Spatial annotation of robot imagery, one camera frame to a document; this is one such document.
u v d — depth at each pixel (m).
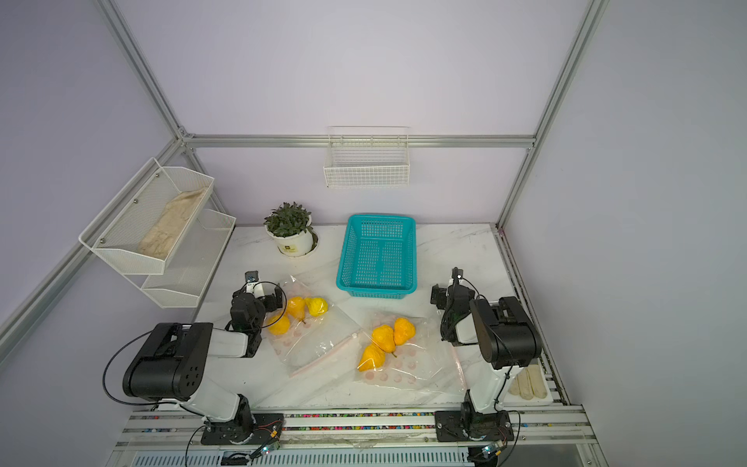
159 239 0.76
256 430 0.73
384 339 0.84
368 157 1.07
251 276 0.80
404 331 0.86
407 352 0.87
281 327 0.88
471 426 0.67
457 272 0.85
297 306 0.89
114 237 0.67
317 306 0.91
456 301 0.76
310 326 0.93
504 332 0.49
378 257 1.11
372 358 0.80
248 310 0.72
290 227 0.96
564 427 0.77
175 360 0.47
